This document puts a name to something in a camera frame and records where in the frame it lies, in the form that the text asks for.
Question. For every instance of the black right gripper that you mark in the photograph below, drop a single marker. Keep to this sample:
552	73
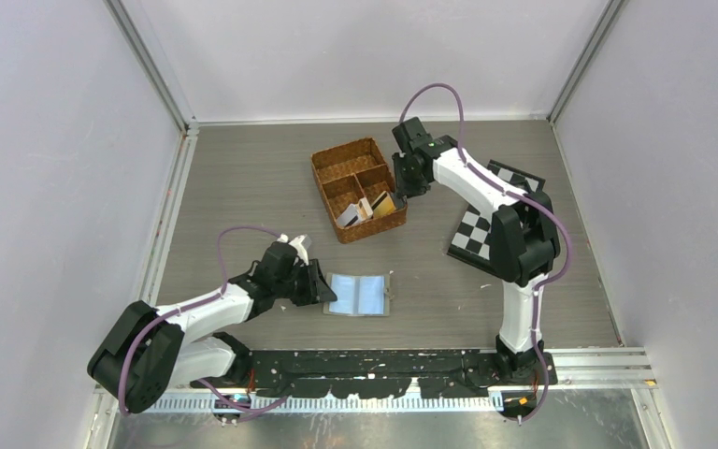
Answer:
402	187

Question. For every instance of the grey card stack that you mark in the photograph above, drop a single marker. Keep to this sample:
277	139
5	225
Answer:
399	202

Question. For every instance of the black white checkerboard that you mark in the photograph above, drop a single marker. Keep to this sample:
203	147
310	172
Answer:
470	242

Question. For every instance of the gold credit card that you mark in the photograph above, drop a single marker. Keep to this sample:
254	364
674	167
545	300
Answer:
383	205

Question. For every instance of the striped grey card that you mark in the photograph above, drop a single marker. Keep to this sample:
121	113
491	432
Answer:
350	216

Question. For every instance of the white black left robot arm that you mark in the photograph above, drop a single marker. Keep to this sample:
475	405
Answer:
151	349

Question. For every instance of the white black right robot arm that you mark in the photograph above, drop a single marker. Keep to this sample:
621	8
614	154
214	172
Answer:
522	238

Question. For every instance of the taupe leather card holder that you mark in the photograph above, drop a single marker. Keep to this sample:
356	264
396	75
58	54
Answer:
359	296

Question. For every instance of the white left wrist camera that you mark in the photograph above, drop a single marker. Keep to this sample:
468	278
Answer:
301	245

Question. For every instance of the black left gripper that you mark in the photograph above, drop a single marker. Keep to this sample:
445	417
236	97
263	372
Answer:
317	291

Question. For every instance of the woven brown compartment basket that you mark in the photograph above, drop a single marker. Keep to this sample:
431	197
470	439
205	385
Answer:
348	173

